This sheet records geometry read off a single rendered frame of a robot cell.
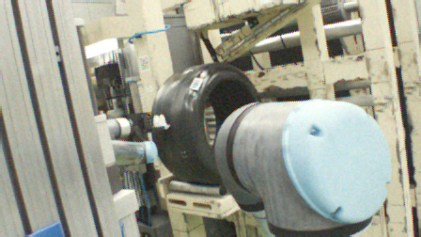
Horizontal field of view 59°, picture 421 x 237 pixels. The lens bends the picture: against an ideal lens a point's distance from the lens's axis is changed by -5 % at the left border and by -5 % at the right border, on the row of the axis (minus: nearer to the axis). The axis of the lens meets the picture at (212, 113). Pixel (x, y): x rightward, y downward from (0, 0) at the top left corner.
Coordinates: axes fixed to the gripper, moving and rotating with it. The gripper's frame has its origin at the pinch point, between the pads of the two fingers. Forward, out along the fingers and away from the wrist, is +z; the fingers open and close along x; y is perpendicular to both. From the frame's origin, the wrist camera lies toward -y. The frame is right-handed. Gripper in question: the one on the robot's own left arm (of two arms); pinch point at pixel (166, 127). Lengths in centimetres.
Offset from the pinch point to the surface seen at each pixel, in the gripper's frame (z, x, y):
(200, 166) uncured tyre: 8.6, -8.6, -17.6
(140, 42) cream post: 15, 32, 42
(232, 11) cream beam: 41, -8, 50
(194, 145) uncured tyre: 5.0, -9.8, -8.1
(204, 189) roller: 16.3, -1.4, -29.4
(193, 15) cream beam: 40, 18, 55
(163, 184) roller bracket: 13.7, 23.6, -28.5
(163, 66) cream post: 23.1, 26.1, 29.1
